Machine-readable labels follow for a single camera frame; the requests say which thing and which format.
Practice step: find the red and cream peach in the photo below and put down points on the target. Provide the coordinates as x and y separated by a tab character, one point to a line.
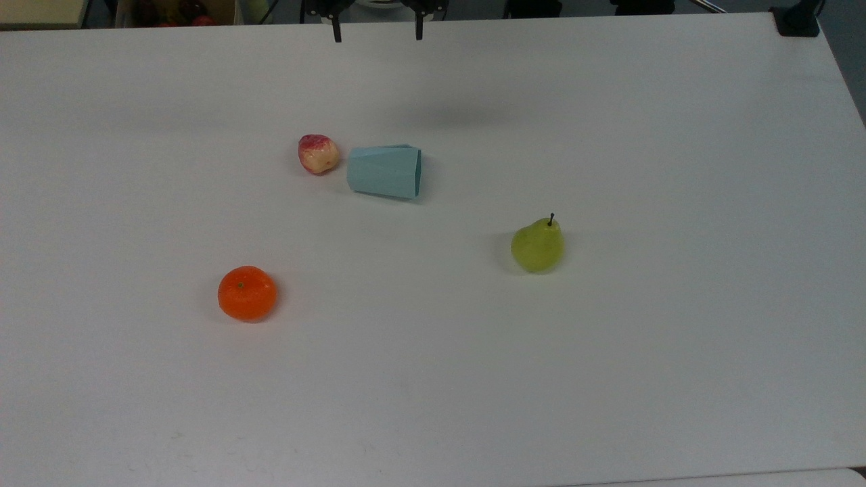
318	154

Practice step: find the orange mandarin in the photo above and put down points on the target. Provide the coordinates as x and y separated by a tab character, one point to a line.
247	293

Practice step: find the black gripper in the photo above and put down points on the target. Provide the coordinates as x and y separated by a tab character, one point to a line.
373	8

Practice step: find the beige cabinet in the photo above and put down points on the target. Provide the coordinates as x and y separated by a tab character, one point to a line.
40	12

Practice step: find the light blue faceted mug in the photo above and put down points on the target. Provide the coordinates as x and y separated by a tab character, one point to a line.
383	171

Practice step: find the green pear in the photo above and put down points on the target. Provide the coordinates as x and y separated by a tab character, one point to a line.
536	247

